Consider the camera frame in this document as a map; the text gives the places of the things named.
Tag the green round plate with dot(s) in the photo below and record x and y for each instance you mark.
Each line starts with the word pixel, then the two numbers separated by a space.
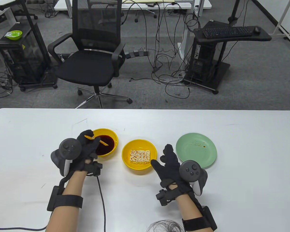
pixel 195 149

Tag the black computer mouse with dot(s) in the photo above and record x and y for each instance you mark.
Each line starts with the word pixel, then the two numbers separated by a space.
pixel 257 29

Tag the black rolling workstation cart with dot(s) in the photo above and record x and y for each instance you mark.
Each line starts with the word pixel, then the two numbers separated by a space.
pixel 207 60

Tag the person's left forearm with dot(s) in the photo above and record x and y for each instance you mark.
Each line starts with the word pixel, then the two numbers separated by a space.
pixel 75 181

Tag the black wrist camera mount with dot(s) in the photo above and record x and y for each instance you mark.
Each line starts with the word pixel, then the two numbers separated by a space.
pixel 95 169
pixel 164 197

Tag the person's right hand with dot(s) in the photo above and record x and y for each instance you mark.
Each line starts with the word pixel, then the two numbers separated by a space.
pixel 169 169

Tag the person's right forearm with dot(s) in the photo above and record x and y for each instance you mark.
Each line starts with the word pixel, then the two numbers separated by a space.
pixel 186 207

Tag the person's left hand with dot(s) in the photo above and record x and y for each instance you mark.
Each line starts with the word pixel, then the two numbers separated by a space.
pixel 89 149

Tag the yellow soy sauce bowl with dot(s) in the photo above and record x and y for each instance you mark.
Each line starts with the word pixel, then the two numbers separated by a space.
pixel 112 135

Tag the black keyboard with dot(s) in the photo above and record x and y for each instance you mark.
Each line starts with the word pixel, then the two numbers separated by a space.
pixel 227 32

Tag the rectangular puffed rice cake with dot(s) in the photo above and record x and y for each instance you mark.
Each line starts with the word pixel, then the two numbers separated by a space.
pixel 140 156

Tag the dark soy sauce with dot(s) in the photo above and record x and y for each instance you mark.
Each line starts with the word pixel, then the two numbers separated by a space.
pixel 106 151

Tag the white metal frame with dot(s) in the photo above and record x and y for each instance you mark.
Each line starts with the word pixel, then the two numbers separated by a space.
pixel 284 14

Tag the yellow rice cake bowl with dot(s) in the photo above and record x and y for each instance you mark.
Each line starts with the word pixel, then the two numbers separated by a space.
pixel 135 169

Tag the orange plastic brush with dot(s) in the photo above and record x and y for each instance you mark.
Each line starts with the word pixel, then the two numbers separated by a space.
pixel 104 143

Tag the black rolling computer stand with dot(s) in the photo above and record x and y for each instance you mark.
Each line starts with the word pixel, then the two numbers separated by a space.
pixel 26 60

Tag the grey power strip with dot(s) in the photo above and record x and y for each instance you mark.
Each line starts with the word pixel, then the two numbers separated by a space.
pixel 137 53

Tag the small green bowl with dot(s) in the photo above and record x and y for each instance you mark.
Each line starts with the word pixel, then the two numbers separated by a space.
pixel 14 35

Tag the black chair base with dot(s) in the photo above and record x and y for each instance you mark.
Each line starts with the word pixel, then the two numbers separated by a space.
pixel 4 20

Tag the black mesh office chair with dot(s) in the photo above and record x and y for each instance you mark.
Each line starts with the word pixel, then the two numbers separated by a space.
pixel 87 65

